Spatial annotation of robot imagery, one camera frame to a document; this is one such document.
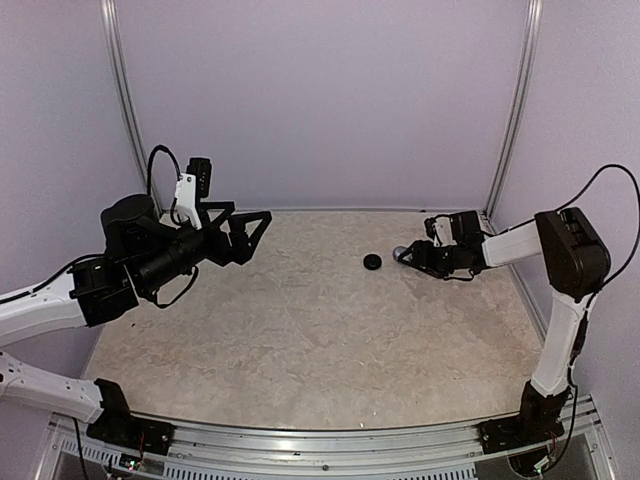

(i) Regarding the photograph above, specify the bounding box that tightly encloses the black round charging case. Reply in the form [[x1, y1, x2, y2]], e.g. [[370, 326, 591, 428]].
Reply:
[[362, 253, 383, 271]]

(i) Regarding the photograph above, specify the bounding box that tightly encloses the aluminium frame post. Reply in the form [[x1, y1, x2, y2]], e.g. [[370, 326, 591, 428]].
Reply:
[[100, 0, 147, 187], [483, 0, 544, 220]]

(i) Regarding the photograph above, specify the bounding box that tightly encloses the right aluminium frame post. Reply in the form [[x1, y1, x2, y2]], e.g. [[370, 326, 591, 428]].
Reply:
[[483, 0, 544, 220]]

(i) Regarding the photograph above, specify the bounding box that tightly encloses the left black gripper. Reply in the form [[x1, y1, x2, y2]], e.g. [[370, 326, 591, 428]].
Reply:
[[134, 201, 271, 294]]

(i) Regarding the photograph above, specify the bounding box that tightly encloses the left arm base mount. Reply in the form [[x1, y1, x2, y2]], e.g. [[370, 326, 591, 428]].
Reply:
[[86, 379, 175, 456]]

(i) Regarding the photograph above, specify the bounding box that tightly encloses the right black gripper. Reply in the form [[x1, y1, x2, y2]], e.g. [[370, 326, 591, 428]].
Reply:
[[399, 239, 466, 278]]

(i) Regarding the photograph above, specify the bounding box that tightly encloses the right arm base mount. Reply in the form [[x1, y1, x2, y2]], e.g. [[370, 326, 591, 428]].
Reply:
[[477, 382, 571, 454]]

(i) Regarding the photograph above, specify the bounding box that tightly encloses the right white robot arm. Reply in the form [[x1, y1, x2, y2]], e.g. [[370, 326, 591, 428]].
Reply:
[[393, 207, 611, 444]]

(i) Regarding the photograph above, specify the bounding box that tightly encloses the grey oval earbud case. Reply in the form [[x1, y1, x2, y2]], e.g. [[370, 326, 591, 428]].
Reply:
[[392, 246, 407, 261]]

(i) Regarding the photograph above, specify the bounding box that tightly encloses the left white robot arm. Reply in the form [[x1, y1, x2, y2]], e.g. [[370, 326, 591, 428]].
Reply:
[[1, 194, 272, 445]]

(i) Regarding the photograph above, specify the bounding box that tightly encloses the left aluminium frame post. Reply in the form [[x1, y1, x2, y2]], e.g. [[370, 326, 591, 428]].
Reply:
[[100, 0, 147, 187]]

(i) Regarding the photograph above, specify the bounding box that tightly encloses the front aluminium rail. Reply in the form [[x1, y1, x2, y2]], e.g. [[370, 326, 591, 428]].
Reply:
[[37, 394, 614, 480]]

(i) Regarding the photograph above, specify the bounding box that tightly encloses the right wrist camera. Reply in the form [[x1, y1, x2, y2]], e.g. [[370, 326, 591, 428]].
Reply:
[[424, 214, 449, 247]]

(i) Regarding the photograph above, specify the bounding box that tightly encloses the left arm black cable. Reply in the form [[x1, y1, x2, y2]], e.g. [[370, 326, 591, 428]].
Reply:
[[0, 144, 201, 309]]

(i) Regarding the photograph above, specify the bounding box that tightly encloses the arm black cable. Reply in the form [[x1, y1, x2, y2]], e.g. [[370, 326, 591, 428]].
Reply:
[[429, 164, 640, 401], [0, 144, 201, 309]]

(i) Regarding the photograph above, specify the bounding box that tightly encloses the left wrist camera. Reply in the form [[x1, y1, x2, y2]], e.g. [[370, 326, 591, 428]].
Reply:
[[173, 157, 212, 230]]

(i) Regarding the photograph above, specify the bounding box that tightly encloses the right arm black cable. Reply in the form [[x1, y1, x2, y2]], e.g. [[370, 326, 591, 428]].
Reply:
[[429, 164, 640, 401]]

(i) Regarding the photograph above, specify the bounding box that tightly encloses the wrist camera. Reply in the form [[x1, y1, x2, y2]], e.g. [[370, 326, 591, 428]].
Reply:
[[424, 214, 449, 247], [173, 157, 212, 230]]

